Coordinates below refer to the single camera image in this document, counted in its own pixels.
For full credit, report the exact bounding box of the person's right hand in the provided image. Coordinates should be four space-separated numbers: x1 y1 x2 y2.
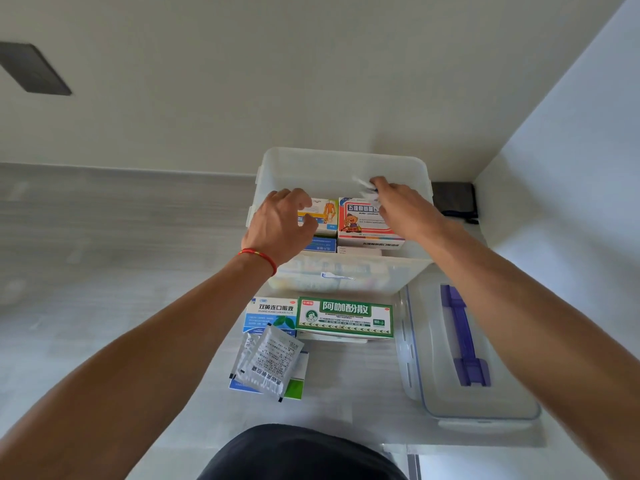
369 175 447 247

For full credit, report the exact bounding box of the person's left hand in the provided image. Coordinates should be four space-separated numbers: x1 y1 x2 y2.
241 187 320 269

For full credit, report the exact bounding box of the red cartoon print medicine box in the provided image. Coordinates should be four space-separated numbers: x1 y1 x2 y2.
337 196 406 249

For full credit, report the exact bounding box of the yellow orange figure medicine box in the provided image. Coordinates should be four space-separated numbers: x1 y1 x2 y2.
297 197 340 239

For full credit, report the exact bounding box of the clear plastic storage box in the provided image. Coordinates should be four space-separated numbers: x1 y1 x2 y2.
245 147 435 295

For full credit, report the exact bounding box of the blue leaf print medicine box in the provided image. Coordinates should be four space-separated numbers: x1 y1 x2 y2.
243 296 299 339

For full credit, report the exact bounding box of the clear lid with purple handle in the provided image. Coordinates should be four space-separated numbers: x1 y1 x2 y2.
395 274 543 431

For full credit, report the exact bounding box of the white blue green medicine box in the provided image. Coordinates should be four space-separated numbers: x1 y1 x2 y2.
229 344 310 401

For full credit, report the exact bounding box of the person's left forearm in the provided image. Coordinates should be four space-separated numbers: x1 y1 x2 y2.
0 254 281 480

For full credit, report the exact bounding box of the person's right forearm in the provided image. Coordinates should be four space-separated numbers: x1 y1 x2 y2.
422 217 640 480

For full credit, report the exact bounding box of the person's dark clothing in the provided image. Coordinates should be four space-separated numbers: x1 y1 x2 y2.
197 423 409 480

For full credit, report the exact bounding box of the white lower cabinet front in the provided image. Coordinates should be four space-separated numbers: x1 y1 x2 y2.
382 444 551 480

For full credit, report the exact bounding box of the red string bracelet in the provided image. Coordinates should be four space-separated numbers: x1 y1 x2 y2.
237 248 279 278

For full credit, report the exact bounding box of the dark grey pad with cable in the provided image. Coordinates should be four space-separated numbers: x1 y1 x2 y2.
431 181 480 225

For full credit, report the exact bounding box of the grey wall socket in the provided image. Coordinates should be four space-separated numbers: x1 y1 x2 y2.
0 41 73 97

